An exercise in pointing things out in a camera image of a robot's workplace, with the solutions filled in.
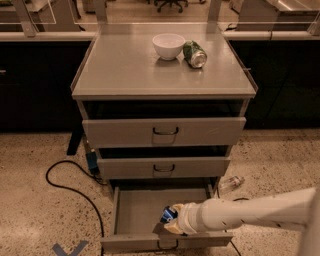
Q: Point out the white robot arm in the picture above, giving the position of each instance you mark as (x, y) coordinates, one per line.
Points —
(297, 210)

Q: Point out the top drawer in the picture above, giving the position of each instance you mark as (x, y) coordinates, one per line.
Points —
(163, 132)

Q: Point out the bottom drawer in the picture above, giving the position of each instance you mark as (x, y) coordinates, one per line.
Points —
(136, 225)

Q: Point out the grey metal drawer cabinet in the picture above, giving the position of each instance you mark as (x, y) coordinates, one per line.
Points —
(124, 78)

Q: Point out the clear plastic bottle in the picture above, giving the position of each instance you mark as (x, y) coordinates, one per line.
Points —
(230, 184)

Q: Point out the black office chair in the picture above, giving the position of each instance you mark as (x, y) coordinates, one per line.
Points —
(181, 4)

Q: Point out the white bowl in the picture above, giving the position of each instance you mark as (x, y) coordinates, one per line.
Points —
(168, 45)

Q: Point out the drawer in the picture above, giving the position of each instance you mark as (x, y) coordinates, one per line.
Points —
(136, 225)
(147, 168)
(163, 132)

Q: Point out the green soda can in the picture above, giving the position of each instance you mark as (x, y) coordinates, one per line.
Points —
(195, 56)

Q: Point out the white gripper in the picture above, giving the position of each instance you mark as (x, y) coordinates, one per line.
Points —
(188, 217)

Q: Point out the blue power adapter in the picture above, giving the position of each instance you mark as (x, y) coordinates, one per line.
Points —
(92, 163)

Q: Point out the middle drawer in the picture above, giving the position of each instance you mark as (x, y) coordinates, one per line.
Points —
(147, 168)

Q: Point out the blue pepsi can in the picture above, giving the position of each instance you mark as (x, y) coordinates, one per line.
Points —
(168, 214)

